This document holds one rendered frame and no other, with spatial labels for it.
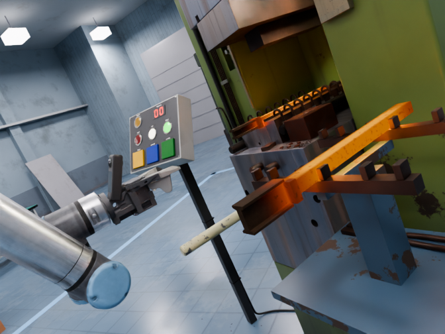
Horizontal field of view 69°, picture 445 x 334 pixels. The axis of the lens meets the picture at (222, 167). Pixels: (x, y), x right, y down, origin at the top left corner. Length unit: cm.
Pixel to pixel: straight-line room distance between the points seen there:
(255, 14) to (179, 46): 1022
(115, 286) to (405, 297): 53
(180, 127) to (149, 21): 1063
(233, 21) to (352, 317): 79
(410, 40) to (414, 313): 55
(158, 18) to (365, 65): 1094
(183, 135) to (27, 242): 83
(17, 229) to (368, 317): 61
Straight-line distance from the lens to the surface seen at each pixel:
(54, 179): 1072
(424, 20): 85
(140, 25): 1217
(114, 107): 1153
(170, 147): 136
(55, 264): 69
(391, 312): 64
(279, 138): 101
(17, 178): 1080
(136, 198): 84
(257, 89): 131
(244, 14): 103
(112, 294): 72
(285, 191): 48
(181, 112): 139
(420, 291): 67
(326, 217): 94
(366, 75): 93
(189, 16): 121
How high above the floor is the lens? 111
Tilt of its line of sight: 11 degrees down
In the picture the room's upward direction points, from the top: 23 degrees counter-clockwise
